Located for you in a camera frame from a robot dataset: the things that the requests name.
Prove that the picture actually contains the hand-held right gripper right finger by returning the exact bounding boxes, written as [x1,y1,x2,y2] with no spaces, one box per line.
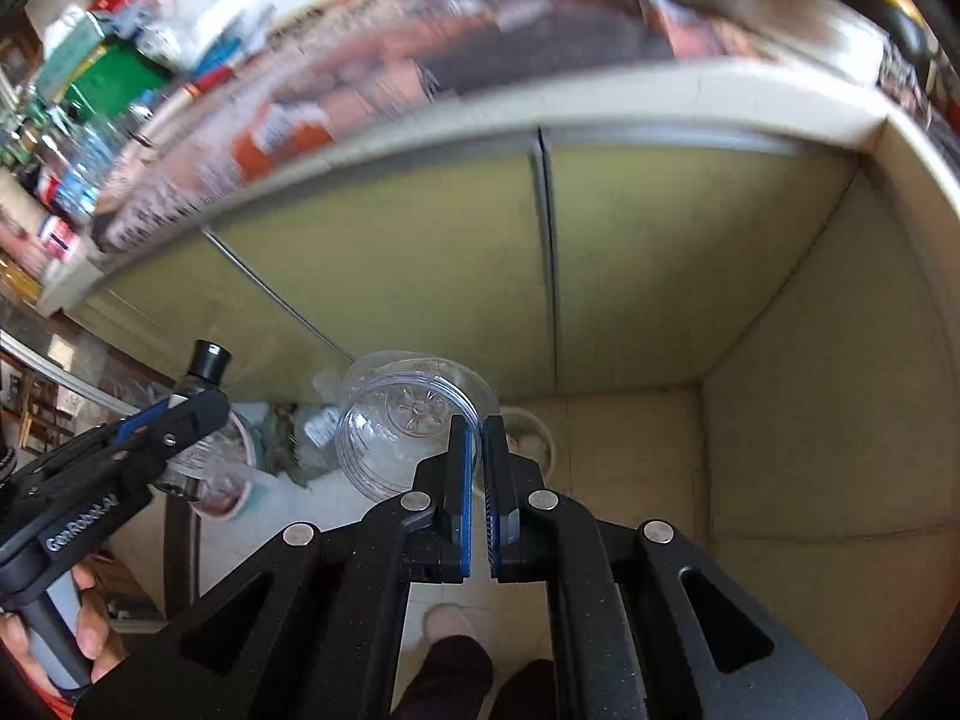
[482,414,871,720]

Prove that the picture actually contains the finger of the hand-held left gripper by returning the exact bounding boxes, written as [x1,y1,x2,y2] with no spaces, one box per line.
[111,388,232,482]
[103,397,179,445]

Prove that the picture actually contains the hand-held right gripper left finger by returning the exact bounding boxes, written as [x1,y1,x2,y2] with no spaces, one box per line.
[71,414,475,720]

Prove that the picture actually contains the small bottle with black cap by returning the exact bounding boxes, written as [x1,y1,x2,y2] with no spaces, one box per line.
[161,340,233,500]

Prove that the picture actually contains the clear plastic cup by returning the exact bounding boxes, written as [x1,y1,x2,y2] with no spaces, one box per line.
[335,350,502,503]

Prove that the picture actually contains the person's left hand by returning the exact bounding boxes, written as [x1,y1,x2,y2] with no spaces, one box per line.
[0,564,127,698]

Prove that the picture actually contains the pink bowl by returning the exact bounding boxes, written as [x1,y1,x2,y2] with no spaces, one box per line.
[187,409,260,522]

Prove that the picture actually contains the pink slipper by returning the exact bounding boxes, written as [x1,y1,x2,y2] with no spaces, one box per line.
[422,604,477,646]

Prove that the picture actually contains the person's left leg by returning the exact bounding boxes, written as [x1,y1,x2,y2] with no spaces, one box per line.
[391,634,494,720]

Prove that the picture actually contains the person's leg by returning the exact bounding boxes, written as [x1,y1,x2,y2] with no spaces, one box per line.
[491,658,557,720]
[391,634,494,720]

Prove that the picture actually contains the person's right leg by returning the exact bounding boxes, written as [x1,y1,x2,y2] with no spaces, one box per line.
[491,658,557,720]

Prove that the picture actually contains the clear plastic water bottle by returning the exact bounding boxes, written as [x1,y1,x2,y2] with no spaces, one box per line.
[56,120,125,218]

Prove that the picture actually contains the green box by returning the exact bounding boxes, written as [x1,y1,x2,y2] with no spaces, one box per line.
[64,41,173,117]

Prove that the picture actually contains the printed tablecloth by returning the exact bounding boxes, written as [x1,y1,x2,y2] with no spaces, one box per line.
[94,0,931,271]

